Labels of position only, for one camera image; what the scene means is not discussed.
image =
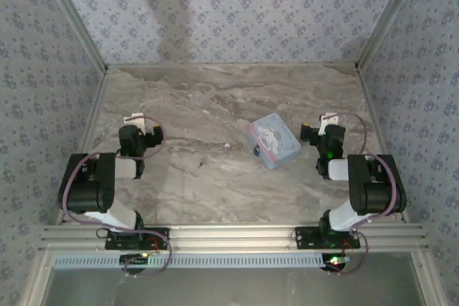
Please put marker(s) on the pastel cartoon tin box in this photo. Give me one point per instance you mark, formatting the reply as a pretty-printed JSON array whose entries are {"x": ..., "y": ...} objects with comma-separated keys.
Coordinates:
[{"x": 274, "y": 141}]

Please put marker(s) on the blue padlock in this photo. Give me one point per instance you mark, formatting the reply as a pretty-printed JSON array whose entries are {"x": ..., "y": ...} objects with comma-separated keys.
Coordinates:
[{"x": 256, "y": 150}]

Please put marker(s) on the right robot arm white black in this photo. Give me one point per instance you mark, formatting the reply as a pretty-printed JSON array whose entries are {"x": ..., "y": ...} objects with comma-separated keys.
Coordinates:
[{"x": 376, "y": 191}]

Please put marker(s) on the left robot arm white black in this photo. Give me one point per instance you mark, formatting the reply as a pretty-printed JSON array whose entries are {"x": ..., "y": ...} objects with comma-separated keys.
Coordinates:
[{"x": 89, "y": 191}]

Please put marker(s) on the black controller board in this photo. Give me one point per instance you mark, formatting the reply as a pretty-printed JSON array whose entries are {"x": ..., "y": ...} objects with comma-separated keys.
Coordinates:
[
  {"x": 335, "y": 262},
  {"x": 134, "y": 260}
]

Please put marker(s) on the steel sheet panel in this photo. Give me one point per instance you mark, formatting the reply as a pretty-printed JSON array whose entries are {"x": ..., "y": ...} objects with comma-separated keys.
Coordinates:
[{"x": 233, "y": 288}]

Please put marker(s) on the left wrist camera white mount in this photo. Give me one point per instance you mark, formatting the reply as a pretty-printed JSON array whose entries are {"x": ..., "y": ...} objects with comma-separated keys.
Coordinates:
[{"x": 138, "y": 119}]

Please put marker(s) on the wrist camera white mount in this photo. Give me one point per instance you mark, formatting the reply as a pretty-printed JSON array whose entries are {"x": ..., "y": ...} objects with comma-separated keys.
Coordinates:
[
  {"x": 328, "y": 119},
  {"x": 138, "y": 119}
]

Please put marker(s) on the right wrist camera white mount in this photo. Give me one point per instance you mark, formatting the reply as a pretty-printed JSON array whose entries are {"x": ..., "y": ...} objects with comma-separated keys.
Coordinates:
[{"x": 328, "y": 119}]

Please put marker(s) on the aluminium table edge rail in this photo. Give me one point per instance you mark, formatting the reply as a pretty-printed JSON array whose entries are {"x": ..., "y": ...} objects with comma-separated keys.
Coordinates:
[
  {"x": 86, "y": 141},
  {"x": 233, "y": 65},
  {"x": 376, "y": 123}
]

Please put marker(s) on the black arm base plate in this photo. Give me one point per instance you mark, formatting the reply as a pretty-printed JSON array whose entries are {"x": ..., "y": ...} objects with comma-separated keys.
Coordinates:
[
  {"x": 308, "y": 238},
  {"x": 157, "y": 239}
]

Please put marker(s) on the aluminium mounting rail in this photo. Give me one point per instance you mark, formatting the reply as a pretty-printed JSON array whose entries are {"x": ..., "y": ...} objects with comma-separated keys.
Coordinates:
[{"x": 233, "y": 238}]

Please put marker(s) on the aluminium frame post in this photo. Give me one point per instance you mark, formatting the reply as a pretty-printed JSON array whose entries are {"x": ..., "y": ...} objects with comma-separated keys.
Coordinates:
[
  {"x": 388, "y": 15},
  {"x": 73, "y": 15}
]

